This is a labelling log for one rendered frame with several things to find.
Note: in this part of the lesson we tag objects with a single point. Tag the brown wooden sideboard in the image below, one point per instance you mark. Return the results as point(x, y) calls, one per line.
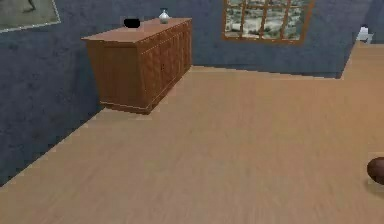
point(140, 70)

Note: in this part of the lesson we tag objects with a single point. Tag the framed wall picture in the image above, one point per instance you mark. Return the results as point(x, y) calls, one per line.
point(23, 11)

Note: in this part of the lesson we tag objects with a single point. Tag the white object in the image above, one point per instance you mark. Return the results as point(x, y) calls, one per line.
point(364, 34)

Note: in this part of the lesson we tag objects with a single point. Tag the black bowl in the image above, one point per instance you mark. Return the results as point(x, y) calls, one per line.
point(132, 23)

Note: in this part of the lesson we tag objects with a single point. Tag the brown ball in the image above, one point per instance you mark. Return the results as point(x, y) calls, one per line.
point(377, 170)

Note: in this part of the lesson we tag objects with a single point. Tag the brown framed window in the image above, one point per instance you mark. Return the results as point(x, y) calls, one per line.
point(266, 20)

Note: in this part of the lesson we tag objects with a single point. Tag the white glass vase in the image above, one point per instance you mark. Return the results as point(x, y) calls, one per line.
point(164, 17)

